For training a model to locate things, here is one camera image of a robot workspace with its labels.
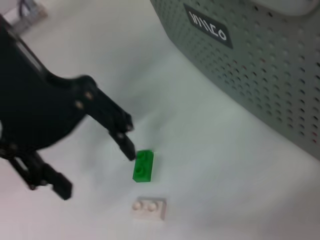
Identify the grey-green perforated storage bin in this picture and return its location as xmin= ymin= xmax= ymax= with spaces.
xmin=149 ymin=0 xmax=320 ymax=161

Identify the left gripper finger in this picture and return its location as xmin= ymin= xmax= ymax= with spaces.
xmin=6 ymin=150 xmax=74 ymax=201
xmin=84 ymin=84 xmax=138 ymax=163

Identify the white toy brick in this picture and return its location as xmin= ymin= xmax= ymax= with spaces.
xmin=131 ymin=196 xmax=168 ymax=221

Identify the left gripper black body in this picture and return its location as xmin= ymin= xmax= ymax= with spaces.
xmin=0 ymin=14 xmax=98 ymax=155

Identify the grey blurred background equipment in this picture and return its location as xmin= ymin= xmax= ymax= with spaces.
xmin=11 ymin=0 xmax=49 ymax=29

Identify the green toy brick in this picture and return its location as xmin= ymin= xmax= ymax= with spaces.
xmin=131 ymin=149 xmax=155 ymax=184

